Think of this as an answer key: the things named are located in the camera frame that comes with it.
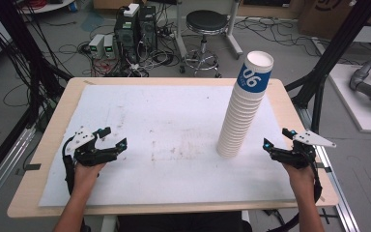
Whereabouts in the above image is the black tape strip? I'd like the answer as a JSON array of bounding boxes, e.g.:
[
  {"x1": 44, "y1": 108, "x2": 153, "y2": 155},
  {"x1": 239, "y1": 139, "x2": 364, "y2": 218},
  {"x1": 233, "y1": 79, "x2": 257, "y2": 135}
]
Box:
[{"x1": 14, "y1": 162, "x2": 43, "y2": 177}]

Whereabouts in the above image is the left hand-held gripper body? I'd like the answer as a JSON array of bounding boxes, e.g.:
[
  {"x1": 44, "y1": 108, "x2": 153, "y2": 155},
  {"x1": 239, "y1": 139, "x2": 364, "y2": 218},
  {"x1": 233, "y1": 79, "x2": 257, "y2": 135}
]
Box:
[{"x1": 65, "y1": 126, "x2": 120, "y2": 167}]

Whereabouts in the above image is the person's dark clothing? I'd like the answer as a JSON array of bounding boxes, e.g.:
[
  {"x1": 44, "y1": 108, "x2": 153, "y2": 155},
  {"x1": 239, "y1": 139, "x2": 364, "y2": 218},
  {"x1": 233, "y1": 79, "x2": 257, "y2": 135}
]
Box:
[{"x1": 117, "y1": 211, "x2": 253, "y2": 232}]

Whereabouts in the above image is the white box on tower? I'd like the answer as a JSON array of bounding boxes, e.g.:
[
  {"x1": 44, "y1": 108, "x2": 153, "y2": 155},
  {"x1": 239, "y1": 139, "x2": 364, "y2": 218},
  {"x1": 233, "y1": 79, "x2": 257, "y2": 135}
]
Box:
[{"x1": 123, "y1": 3, "x2": 141, "y2": 18}]

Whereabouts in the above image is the aluminium rail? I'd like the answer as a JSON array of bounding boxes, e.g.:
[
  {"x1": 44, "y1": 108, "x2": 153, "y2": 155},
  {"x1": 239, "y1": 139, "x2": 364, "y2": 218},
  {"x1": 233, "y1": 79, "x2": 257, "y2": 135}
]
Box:
[
  {"x1": 295, "y1": 104, "x2": 362, "y2": 232},
  {"x1": 0, "y1": 125, "x2": 37, "y2": 217}
]

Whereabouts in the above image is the wooden table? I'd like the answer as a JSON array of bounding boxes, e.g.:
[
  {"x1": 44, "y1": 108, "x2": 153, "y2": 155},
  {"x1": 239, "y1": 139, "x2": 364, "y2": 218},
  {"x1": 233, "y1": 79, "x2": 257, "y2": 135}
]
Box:
[{"x1": 7, "y1": 76, "x2": 340, "y2": 219}]

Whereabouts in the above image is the black round stool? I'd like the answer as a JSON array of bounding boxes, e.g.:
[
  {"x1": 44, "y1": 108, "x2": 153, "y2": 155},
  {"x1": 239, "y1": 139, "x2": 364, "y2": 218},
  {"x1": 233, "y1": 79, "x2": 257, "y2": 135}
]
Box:
[{"x1": 179, "y1": 9, "x2": 230, "y2": 79}]

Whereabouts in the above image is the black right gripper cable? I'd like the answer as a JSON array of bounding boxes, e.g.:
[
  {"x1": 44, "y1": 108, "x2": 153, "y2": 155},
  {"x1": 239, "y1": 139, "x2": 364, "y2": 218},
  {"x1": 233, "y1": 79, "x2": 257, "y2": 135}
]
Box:
[{"x1": 267, "y1": 162, "x2": 324, "y2": 232}]

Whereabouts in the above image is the white platform board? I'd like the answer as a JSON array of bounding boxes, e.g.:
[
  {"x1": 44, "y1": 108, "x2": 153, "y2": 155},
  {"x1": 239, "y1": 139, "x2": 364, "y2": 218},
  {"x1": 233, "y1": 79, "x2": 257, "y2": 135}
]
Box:
[{"x1": 328, "y1": 63, "x2": 371, "y2": 135}]

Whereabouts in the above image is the person's left hand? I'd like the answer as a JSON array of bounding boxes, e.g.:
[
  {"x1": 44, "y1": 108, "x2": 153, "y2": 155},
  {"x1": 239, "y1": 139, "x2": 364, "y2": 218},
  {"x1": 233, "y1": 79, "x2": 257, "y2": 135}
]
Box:
[{"x1": 72, "y1": 160, "x2": 107, "y2": 192}]

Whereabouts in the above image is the black metal frame post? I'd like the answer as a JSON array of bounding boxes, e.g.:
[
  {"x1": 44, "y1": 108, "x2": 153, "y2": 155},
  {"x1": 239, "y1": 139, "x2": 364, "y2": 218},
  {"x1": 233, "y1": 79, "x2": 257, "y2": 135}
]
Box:
[{"x1": 284, "y1": 0, "x2": 371, "y2": 133}]

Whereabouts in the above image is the tangle of floor cables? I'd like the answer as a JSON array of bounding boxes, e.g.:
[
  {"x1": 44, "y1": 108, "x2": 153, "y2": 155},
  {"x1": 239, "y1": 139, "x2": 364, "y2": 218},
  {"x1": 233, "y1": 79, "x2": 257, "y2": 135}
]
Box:
[{"x1": 54, "y1": 18, "x2": 182, "y2": 78}]

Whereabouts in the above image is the person's right hand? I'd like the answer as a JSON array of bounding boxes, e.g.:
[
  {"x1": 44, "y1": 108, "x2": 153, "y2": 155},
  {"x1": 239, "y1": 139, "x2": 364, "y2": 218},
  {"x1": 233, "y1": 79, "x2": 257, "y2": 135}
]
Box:
[{"x1": 280, "y1": 162, "x2": 316, "y2": 192}]

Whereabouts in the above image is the white metal stand frame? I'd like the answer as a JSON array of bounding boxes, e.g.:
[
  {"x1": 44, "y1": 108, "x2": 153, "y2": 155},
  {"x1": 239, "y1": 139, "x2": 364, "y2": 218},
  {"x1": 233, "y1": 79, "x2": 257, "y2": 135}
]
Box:
[{"x1": 173, "y1": 0, "x2": 244, "y2": 61}]

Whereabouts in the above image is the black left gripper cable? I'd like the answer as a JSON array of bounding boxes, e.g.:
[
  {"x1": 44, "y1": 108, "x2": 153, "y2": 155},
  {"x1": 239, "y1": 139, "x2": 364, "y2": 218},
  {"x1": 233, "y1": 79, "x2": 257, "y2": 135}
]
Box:
[{"x1": 62, "y1": 135, "x2": 77, "y2": 196}]

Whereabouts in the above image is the black computer tower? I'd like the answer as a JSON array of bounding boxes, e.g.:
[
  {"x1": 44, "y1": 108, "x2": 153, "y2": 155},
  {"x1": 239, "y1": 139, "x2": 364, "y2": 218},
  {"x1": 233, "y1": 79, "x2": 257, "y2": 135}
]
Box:
[{"x1": 113, "y1": 5, "x2": 158, "y2": 64}]

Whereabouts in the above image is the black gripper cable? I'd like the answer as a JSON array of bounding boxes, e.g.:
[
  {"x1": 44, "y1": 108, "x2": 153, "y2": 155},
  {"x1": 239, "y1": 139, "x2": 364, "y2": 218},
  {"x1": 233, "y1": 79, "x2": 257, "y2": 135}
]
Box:
[
  {"x1": 267, "y1": 162, "x2": 324, "y2": 232},
  {"x1": 62, "y1": 135, "x2": 77, "y2": 196}
]

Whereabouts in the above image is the grey power supply unit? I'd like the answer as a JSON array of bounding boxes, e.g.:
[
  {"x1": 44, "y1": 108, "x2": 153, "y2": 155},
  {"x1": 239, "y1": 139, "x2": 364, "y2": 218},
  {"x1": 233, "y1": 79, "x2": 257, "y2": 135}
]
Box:
[
  {"x1": 88, "y1": 33, "x2": 106, "y2": 60},
  {"x1": 103, "y1": 34, "x2": 117, "y2": 60}
]

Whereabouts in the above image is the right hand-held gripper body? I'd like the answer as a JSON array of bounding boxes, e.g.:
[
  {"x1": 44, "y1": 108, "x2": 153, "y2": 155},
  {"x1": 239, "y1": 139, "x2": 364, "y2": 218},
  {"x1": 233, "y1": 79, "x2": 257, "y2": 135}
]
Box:
[{"x1": 270, "y1": 130, "x2": 337, "y2": 170}]

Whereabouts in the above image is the cardboard box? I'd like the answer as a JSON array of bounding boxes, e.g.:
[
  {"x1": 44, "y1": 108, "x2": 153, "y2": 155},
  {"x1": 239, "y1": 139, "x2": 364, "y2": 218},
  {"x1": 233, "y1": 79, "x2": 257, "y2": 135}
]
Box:
[{"x1": 297, "y1": 0, "x2": 371, "y2": 41}]

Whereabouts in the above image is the white table sheet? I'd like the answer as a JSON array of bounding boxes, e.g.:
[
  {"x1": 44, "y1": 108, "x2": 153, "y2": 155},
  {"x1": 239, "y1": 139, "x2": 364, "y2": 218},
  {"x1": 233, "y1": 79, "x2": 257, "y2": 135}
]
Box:
[{"x1": 38, "y1": 84, "x2": 297, "y2": 208}]

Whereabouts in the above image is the black frame post with cables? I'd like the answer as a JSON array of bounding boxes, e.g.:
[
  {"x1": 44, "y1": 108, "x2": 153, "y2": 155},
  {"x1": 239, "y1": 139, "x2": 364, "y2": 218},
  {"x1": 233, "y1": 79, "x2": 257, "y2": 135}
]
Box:
[{"x1": 0, "y1": 0, "x2": 73, "y2": 131}]

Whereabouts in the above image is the stack of white paper cups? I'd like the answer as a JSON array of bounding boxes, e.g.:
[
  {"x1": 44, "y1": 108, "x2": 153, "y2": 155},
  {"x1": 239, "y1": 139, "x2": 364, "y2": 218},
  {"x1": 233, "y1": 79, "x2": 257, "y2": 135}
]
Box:
[{"x1": 215, "y1": 50, "x2": 275, "y2": 160}]

